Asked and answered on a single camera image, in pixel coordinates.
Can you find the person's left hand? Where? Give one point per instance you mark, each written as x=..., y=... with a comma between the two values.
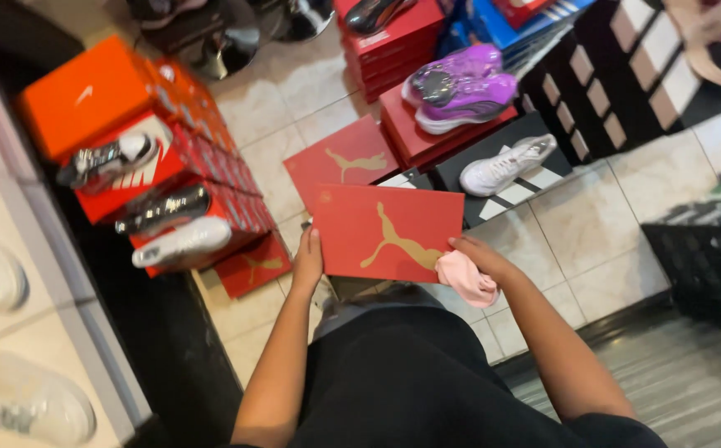
x=307, y=261

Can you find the person's right hand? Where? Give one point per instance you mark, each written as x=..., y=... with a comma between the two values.
x=488, y=258

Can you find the pink cloth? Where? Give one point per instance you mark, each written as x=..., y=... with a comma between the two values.
x=466, y=281

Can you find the red shoe box gold logo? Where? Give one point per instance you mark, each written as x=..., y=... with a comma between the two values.
x=388, y=233
x=254, y=266
x=341, y=163

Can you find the black box with white stripes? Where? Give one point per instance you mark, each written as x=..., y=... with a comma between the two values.
x=497, y=177

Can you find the stack of red white shoe boxes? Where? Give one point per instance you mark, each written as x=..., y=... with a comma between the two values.
x=217, y=168

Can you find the low stack of red boxes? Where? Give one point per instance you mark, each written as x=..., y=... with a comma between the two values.
x=425, y=142

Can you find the purple wrapped sneaker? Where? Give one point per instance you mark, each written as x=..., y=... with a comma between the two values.
x=467, y=104
x=457, y=73

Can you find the stack of black labelled boxes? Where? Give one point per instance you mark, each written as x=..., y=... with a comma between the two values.
x=609, y=81

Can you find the black plastic crate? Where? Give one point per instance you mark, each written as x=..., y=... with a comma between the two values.
x=705, y=264

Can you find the black white wrapped sneaker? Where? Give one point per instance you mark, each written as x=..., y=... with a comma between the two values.
x=108, y=160

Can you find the tall stack of red boxes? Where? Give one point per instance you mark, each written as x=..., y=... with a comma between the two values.
x=391, y=53

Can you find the stack of blue shoe boxes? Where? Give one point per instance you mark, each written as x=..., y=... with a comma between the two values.
x=509, y=25

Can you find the chrome stool base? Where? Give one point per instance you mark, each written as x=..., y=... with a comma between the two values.
x=226, y=37

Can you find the black red wrapped sneaker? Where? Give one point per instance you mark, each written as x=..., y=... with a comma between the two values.
x=374, y=12

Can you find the orange shoe box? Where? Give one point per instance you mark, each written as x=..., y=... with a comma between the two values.
x=86, y=93

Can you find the white shelf with white sneakers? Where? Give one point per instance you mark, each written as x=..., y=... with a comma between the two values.
x=18, y=280

